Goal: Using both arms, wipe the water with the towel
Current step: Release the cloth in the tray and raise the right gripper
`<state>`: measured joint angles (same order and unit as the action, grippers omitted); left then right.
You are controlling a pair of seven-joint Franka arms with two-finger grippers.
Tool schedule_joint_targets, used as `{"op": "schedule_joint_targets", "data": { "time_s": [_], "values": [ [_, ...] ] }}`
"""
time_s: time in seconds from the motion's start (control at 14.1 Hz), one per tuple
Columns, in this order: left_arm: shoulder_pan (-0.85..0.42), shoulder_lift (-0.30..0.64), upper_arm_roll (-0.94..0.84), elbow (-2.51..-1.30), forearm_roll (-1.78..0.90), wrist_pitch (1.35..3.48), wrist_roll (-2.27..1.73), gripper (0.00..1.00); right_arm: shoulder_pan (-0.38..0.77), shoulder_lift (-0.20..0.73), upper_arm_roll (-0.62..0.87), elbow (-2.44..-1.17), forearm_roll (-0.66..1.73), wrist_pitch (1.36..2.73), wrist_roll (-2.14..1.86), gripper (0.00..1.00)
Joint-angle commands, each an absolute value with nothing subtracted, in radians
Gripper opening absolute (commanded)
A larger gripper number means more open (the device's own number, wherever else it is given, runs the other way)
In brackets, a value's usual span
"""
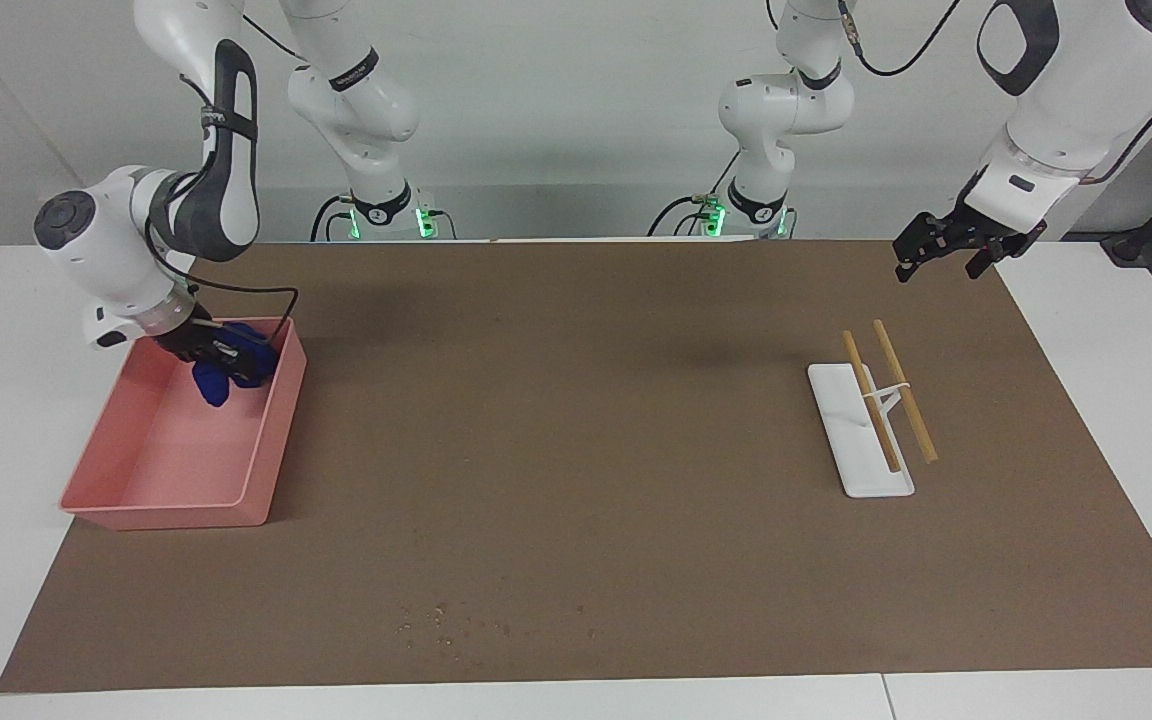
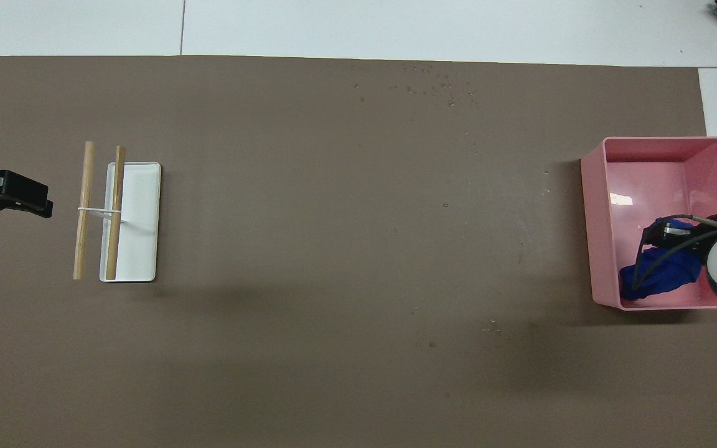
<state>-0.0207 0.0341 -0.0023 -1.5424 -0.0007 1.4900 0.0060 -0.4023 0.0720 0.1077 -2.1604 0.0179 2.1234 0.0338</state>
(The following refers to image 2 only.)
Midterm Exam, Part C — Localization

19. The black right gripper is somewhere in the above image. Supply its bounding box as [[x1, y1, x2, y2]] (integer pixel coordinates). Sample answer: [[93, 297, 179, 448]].
[[640, 215, 717, 256]]

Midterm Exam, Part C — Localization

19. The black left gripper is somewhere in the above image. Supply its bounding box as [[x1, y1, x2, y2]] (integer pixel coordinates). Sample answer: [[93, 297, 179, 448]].
[[0, 162, 54, 222]]

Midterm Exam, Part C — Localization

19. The blue towel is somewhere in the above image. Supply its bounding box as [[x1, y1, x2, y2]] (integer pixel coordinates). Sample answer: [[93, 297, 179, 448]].
[[619, 218, 705, 302]]

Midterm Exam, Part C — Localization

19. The pink plastic bin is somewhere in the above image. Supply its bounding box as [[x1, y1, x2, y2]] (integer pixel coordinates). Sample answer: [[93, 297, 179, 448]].
[[581, 136, 717, 311]]

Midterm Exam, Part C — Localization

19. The white rack with wooden bars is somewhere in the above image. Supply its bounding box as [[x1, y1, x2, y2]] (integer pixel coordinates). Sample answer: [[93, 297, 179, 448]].
[[73, 141, 162, 284]]

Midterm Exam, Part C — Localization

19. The brown table mat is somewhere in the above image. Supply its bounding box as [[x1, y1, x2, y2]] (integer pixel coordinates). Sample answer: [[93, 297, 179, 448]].
[[0, 55, 717, 448]]

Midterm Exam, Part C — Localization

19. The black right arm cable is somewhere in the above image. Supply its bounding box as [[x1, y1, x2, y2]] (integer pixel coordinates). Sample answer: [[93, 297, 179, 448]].
[[629, 214, 717, 294]]

